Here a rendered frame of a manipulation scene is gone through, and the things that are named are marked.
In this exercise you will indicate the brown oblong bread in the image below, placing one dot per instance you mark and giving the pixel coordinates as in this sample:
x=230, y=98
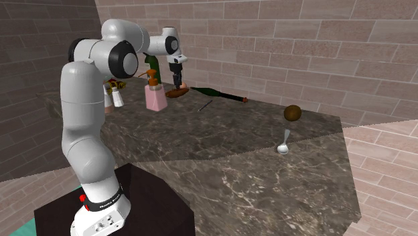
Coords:
x=176, y=93

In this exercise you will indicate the red and yellow toy figure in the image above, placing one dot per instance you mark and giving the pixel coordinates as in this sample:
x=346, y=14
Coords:
x=115, y=85

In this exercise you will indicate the dark robot stand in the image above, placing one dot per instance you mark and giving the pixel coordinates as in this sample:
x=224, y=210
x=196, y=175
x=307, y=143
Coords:
x=153, y=209

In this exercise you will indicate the lying green wine bottle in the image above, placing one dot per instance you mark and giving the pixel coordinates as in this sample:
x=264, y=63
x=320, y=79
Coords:
x=212, y=92

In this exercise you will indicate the thin dark pen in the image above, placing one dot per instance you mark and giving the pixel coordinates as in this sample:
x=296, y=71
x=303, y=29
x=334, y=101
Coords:
x=205, y=105

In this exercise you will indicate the upright green glass bottle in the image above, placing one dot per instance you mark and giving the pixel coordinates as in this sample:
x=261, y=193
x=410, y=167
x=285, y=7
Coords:
x=153, y=63

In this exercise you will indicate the pink soap dispenser bottle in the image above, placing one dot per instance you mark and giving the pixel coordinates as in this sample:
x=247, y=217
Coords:
x=155, y=96

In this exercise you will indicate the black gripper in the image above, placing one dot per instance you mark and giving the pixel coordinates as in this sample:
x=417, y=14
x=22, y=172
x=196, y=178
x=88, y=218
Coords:
x=176, y=72

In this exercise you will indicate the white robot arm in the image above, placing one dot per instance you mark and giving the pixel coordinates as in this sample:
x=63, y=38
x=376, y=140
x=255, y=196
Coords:
x=81, y=108

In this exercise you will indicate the silver spoon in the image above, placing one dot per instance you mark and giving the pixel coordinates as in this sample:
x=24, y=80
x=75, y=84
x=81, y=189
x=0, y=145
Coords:
x=283, y=147

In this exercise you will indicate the brown round ball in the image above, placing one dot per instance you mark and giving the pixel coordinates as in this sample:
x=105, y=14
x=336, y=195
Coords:
x=292, y=113

